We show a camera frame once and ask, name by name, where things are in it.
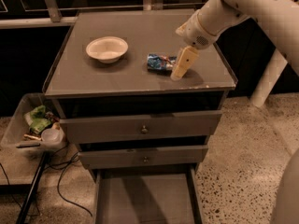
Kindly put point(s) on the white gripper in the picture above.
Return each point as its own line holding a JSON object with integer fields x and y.
{"x": 195, "y": 34}

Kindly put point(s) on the blue crushed redbull can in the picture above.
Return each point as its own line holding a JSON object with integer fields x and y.
{"x": 160, "y": 62}

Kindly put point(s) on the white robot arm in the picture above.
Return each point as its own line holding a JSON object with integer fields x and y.
{"x": 279, "y": 20}

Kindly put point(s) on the grey top drawer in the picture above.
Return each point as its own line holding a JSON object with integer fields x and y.
{"x": 140, "y": 127}

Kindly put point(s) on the grey drawer cabinet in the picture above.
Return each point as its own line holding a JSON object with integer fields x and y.
{"x": 82, "y": 87}

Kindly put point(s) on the grey middle drawer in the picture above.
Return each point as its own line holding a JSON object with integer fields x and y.
{"x": 138, "y": 157}

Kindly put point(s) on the grey open bottom drawer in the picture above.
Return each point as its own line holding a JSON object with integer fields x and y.
{"x": 147, "y": 195}

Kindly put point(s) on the white bowl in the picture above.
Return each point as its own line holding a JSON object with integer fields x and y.
{"x": 108, "y": 49}

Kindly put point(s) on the clear plastic cup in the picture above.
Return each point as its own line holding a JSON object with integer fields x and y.
{"x": 50, "y": 135}

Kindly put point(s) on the green snack bag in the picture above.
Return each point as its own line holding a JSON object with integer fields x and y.
{"x": 36, "y": 119}

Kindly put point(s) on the clear plastic bin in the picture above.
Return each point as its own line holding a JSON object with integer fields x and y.
{"x": 18, "y": 136}

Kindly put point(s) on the black stand leg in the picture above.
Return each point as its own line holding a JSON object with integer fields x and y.
{"x": 32, "y": 189}

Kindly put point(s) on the white diagonal post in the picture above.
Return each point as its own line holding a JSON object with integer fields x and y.
{"x": 269, "y": 79}

